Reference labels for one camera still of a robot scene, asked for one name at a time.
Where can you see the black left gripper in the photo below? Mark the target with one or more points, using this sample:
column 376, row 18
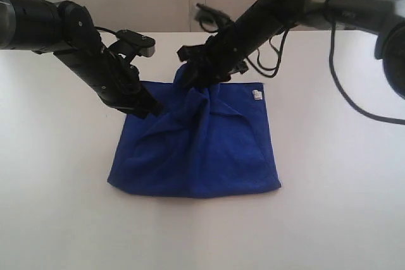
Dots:
column 114, row 80

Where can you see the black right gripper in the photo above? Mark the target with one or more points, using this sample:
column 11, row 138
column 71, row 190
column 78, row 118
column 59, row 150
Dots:
column 223, row 56

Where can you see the blue towel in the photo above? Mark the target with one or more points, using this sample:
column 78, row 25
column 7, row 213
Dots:
column 207, row 143

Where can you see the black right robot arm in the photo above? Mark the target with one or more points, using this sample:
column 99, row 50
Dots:
column 383, row 18

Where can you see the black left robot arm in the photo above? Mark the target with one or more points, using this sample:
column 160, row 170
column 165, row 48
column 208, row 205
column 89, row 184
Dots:
column 67, row 31

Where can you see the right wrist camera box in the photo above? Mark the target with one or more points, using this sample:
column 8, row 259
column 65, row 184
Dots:
column 209, row 19

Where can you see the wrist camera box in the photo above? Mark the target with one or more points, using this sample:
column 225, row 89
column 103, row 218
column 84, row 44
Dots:
column 209, row 19
column 131, row 44

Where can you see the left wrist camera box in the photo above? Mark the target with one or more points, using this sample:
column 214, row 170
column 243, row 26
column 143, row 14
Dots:
column 131, row 44

